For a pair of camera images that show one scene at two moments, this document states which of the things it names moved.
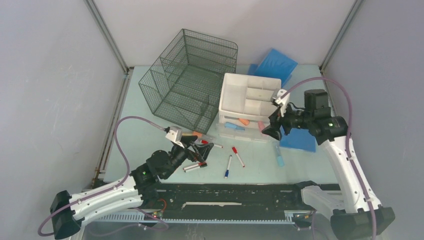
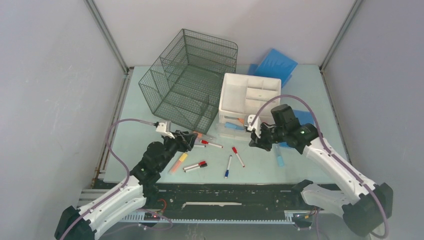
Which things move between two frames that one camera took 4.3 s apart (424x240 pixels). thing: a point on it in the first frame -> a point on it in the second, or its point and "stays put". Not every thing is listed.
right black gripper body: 295,119 -> 269,136
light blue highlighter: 232,126 stays put
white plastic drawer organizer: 245,107 stays put
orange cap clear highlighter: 200,135 stays put
